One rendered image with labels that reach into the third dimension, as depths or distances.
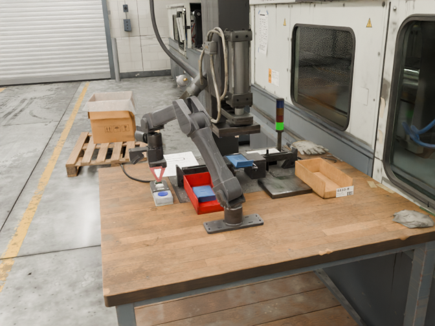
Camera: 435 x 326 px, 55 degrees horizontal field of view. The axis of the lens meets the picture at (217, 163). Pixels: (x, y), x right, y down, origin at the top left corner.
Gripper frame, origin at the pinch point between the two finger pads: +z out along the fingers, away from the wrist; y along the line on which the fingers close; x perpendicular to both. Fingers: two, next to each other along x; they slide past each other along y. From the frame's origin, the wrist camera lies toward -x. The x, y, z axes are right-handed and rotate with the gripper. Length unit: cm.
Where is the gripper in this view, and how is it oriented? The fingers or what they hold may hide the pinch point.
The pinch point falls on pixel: (158, 179)
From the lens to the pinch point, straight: 171.4
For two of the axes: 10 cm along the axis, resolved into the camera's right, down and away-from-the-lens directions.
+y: 2.7, 3.2, -9.1
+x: 9.6, -1.4, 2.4
